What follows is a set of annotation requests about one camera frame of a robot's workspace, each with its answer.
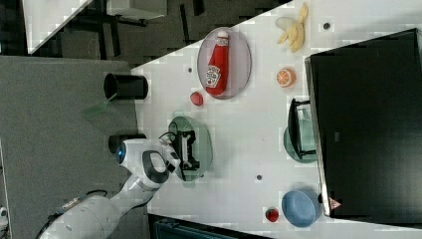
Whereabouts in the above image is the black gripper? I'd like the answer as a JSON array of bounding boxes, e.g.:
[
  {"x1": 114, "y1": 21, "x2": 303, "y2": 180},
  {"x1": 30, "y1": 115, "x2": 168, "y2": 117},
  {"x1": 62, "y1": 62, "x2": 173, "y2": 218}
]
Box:
[{"x1": 174, "y1": 130, "x2": 200, "y2": 170}]

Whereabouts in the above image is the green plastic strainer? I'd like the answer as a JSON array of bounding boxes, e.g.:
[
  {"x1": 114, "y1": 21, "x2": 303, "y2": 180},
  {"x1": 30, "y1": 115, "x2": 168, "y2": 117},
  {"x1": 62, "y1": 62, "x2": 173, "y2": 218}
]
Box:
[{"x1": 168, "y1": 116, "x2": 213, "y2": 182}]

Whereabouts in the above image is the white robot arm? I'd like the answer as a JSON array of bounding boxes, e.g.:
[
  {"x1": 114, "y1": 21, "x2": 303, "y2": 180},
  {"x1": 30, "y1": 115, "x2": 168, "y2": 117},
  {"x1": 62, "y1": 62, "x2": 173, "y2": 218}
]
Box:
[{"x1": 36, "y1": 130, "x2": 196, "y2": 239}]

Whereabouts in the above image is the red strawberry near plate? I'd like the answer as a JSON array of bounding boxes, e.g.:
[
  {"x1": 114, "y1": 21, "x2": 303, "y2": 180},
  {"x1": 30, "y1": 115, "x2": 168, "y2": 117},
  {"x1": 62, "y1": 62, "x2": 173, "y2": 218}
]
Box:
[{"x1": 190, "y1": 92, "x2": 204, "y2": 107}]

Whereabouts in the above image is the red ketchup bottle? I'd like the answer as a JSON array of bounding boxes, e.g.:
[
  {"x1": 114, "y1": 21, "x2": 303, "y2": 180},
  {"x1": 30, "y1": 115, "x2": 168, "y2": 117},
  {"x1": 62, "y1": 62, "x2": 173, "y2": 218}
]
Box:
[{"x1": 206, "y1": 31, "x2": 229, "y2": 96}]

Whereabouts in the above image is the grey oval plate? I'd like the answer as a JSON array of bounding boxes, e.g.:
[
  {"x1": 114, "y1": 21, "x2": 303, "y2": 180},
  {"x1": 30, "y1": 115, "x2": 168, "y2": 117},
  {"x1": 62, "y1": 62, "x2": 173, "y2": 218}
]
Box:
[{"x1": 197, "y1": 27, "x2": 252, "y2": 100}]

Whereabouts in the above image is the red strawberry near bowl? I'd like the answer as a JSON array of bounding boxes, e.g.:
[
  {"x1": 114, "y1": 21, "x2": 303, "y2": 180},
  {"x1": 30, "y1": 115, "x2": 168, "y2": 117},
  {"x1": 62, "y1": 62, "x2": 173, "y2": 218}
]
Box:
[{"x1": 265, "y1": 208, "x2": 280, "y2": 222}]

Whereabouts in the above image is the orange half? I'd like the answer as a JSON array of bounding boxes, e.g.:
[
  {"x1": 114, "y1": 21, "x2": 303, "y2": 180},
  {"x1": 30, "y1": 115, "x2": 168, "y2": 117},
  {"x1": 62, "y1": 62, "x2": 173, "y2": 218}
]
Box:
[{"x1": 277, "y1": 68, "x2": 297, "y2": 88}]

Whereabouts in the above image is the green cup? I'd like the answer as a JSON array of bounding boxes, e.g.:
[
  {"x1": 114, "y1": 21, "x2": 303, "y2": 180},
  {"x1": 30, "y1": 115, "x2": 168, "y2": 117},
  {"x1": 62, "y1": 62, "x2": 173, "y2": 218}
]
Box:
[{"x1": 298, "y1": 109, "x2": 316, "y2": 150}]

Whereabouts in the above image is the blue bowl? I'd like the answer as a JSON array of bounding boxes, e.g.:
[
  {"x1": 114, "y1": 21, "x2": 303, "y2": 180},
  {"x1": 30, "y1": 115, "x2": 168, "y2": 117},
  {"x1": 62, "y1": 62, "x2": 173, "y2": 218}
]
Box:
[{"x1": 282, "y1": 188, "x2": 321, "y2": 228}]

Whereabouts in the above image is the black toaster oven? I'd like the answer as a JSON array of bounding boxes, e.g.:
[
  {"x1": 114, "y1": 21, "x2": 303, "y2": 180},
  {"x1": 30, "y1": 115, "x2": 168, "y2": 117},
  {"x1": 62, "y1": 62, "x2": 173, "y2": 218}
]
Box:
[{"x1": 288, "y1": 28, "x2": 422, "y2": 228}]

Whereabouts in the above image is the black cylinder post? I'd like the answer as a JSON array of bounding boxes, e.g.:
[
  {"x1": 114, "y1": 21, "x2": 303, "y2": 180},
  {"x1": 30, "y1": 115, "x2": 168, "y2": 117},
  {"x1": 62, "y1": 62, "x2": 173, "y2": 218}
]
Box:
[{"x1": 104, "y1": 74, "x2": 148, "y2": 100}]

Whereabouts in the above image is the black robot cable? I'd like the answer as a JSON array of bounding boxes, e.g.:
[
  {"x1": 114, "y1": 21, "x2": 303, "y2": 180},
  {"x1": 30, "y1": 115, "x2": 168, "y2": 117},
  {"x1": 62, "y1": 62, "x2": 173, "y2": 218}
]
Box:
[{"x1": 34, "y1": 188, "x2": 108, "y2": 239}]

